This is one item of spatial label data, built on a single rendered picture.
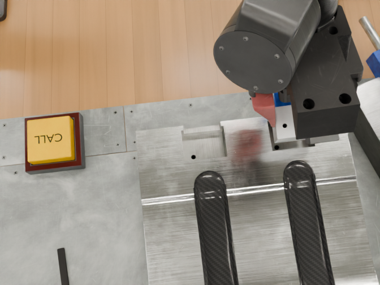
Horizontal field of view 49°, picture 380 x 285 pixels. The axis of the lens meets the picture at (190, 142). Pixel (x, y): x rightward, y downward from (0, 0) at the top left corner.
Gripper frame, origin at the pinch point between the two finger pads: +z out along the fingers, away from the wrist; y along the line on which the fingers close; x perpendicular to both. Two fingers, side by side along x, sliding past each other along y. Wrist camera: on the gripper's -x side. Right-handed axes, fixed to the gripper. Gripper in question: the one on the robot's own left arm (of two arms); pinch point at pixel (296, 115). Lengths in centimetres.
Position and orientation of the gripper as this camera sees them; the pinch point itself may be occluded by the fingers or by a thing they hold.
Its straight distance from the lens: 48.3
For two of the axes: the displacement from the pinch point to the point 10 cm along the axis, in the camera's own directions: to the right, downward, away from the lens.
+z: 1.8, 5.6, 8.1
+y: 9.8, -1.3, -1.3
